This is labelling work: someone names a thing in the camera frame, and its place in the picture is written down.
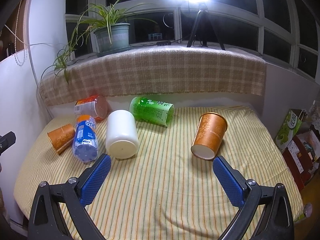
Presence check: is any white plastic cup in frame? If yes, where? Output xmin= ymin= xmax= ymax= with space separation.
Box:
xmin=105 ymin=109 xmax=139 ymax=159

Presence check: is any small orange paper cup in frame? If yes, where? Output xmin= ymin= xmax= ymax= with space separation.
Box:
xmin=47 ymin=124 xmax=75 ymax=154

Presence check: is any large orange paper cup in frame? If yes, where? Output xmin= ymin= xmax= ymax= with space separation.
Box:
xmin=191 ymin=112 xmax=228 ymax=160

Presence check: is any green translucent plastic cup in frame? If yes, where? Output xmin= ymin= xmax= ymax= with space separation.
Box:
xmin=129 ymin=96 xmax=175 ymax=127

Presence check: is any red cardboard box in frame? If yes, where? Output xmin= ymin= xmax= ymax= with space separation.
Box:
xmin=283 ymin=130 xmax=319 ymax=191

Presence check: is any blue plastic bottle orange cap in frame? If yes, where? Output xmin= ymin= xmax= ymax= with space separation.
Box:
xmin=72 ymin=115 xmax=98 ymax=163

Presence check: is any orange white snack canister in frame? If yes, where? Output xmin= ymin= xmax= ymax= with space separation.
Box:
xmin=74 ymin=95 xmax=108 ymax=120

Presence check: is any green white paper bag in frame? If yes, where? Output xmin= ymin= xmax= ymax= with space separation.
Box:
xmin=274 ymin=109 xmax=306 ymax=153

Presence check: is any yellow striped table cloth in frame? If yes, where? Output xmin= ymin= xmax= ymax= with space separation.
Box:
xmin=13 ymin=105 xmax=304 ymax=240

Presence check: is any spider plant in grey pot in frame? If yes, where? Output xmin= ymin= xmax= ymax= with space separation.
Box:
xmin=40 ymin=0 xmax=156 ymax=82

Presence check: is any beige plaid blanket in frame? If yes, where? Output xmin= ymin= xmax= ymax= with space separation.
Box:
xmin=39 ymin=46 xmax=266 ymax=106

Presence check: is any black usb hub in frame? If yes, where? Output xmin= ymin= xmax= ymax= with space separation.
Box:
xmin=156 ymin=41 xmax=171 ymax=46

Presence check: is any black tripod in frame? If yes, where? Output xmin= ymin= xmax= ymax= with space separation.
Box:
xmin=187 ymin=3 xmax=225 ymax=50

